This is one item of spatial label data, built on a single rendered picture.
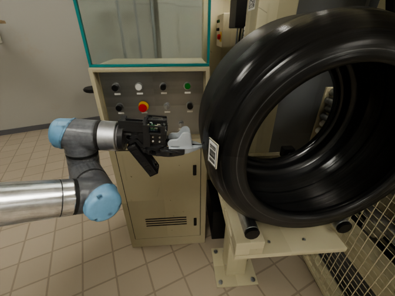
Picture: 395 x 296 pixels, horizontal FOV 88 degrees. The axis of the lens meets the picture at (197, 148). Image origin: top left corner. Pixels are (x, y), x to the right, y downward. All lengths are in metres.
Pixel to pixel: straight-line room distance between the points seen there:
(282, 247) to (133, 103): 0.90
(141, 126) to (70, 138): 0.16
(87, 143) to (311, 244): 0.73
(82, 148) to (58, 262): 1.43
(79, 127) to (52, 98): 3.60
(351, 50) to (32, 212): 0.61
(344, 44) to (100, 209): 0.54
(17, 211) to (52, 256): 1.52
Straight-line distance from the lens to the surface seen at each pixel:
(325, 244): 0.85
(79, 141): 0.55
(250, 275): 1.62
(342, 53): 0.45
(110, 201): 0.47
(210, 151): 0.45
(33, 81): 4.12
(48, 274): 1.89
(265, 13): 0.79
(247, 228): 0.64
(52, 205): 0.47
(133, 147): 0.53
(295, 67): 0.42
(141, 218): 1.51
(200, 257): 1.66
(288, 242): 0.80
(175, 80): 1.07
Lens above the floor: 1.40
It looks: 29 degrees down
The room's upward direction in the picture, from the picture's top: straight up
